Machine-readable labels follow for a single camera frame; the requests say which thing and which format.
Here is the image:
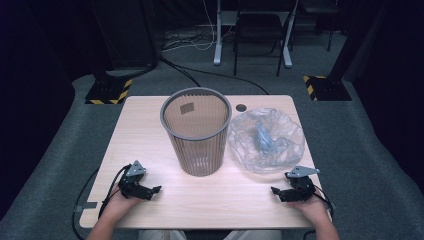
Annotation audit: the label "white floor cables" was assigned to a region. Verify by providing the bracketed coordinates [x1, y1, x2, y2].
[161, 0, 235, 53]

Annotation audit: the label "clear plastic bag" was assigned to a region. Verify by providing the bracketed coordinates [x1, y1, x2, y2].
[227, 107, 306, 175]

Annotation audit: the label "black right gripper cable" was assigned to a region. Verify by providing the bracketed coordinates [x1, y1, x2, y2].
[301, 184, 335, 240]

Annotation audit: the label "grey mesh trash can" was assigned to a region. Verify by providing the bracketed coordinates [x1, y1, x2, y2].
[159, 87, 233, 177]

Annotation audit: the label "striped black stand base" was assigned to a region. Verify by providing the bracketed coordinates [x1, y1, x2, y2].
[84, 73, 134, 106]
[302, 74, 353, 102]

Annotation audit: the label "person's right hand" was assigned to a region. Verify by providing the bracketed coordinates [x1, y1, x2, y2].
[287, 190, 332, 225]

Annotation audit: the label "person's left hand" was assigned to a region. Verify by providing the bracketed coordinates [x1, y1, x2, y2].
[99, 183, 145, 222]

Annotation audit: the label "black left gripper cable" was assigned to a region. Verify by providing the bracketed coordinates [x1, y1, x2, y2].
[71, 163, 134, 240]

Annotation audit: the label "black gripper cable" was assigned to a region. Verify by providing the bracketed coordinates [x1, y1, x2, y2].
[301, 184, 335, 240]
[71, 163, 134, 240]

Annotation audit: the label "black curtain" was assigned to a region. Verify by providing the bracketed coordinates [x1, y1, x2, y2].
[343, 0, 424, 189]
[0, 0, 113, 219]

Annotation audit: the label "black folding chair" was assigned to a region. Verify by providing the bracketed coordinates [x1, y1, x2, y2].
[232, 0, 297, 78]

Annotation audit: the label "white desk frame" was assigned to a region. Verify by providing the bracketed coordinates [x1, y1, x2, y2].
[212, 0, 300, 70]

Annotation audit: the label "grey tape strip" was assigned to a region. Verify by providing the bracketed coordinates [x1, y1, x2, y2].
[75, 201, 99, 213]

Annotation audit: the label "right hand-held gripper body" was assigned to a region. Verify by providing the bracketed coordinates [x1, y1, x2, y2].
[284, 165, 321, 203]

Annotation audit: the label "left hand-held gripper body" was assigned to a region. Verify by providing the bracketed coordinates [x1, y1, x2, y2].
[117, 160, 150, 201]

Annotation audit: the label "black stand column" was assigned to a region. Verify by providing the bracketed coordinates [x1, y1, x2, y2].
[328, 0, 389, 83]

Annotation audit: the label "black floor cable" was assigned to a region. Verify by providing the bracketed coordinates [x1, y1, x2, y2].
[159, 55, 270, 96]

